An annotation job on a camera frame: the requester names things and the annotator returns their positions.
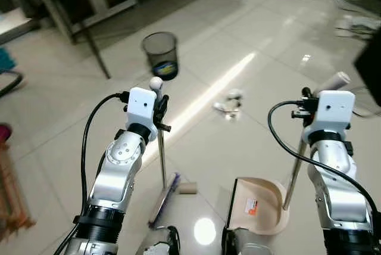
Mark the robot right leg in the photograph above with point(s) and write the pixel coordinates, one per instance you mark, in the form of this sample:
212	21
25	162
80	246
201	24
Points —
247	244

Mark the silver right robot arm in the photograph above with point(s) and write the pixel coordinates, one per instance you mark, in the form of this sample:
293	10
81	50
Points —
339	189

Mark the small cardboard roll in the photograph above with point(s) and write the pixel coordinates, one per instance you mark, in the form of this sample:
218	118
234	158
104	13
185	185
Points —
187	188

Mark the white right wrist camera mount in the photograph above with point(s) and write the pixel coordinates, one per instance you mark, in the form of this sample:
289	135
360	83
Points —
333	112

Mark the teal seat chair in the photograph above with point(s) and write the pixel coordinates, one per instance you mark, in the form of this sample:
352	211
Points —
7	64

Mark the black mesh waste bin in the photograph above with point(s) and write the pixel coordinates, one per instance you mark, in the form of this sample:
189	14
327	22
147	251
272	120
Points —
161	55

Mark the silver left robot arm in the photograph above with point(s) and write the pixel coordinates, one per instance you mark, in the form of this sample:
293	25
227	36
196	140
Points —
119	162

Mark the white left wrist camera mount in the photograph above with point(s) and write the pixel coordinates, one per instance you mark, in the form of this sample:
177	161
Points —
141	107

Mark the wooden rack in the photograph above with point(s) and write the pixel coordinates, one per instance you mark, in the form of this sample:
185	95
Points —
11	189

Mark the crumpled white litter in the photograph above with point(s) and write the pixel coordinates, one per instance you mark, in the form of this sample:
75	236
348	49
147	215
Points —
229	105

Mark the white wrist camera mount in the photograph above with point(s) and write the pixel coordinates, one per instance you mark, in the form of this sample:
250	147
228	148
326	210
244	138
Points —
333	112
141	107

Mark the large black box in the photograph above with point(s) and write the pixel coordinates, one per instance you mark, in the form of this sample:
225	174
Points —
370	67

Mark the table with metal legs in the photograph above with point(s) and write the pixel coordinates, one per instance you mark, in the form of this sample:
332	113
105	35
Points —
65	5

